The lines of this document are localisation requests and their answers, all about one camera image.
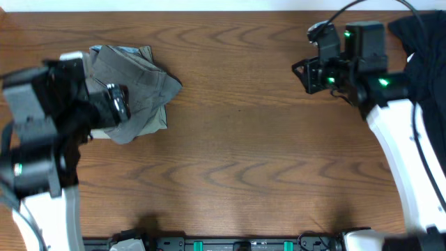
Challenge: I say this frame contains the grey shorts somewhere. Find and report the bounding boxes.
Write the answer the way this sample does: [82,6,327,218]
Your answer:
[85,44,183,145]

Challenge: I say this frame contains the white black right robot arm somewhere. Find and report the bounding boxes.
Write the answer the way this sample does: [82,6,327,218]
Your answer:
[291,57,445,250]

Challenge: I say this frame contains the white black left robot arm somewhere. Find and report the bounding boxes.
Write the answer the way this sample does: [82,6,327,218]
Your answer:
[1,81,130,250]

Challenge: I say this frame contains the folded khaki shorts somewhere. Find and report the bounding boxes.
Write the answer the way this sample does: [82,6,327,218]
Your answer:
[89,45,168,140]

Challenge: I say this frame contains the black garment pile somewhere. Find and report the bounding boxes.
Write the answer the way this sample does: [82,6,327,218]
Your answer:
[388,10,445,168]

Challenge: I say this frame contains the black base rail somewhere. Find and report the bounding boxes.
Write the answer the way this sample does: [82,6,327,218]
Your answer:
[83,229,344,251]

